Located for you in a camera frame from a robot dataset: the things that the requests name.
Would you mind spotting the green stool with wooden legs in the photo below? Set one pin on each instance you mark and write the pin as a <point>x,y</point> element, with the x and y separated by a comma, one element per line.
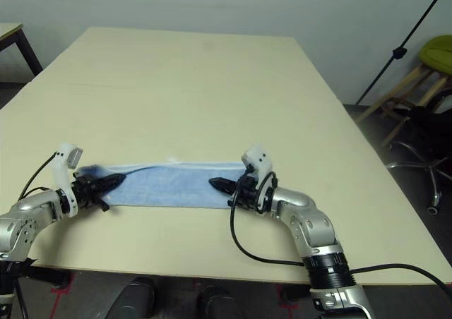
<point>439,52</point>

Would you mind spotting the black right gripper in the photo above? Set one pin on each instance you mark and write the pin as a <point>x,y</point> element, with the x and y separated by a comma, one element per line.
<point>245,193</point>

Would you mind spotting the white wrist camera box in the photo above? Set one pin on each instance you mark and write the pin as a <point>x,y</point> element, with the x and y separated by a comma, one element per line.
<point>63,171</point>
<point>259,160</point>

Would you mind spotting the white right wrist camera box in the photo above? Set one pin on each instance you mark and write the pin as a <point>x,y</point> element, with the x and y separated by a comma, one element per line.
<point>259,160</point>

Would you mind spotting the beige side table black legs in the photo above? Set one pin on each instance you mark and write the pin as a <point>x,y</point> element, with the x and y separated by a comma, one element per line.
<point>14,33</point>

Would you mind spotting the light blue terry towel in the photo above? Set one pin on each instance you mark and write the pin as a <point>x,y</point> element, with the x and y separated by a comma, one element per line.
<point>169,186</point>

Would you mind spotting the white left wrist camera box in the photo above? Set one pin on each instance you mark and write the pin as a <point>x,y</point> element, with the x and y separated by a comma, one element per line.
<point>63,171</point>

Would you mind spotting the black tripod stand pole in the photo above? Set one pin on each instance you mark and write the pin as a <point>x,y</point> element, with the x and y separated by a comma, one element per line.
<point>399,52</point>

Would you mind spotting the black office chair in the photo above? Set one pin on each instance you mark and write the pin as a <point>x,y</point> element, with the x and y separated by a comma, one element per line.
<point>423,128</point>

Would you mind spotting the black table base frame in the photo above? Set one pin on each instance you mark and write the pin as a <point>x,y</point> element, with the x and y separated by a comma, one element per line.
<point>46,275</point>

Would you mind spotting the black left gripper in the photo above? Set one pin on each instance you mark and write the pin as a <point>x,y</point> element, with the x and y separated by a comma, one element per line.
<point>88,192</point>

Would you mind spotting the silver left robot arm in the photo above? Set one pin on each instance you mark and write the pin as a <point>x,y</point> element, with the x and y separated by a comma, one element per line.
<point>24,216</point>

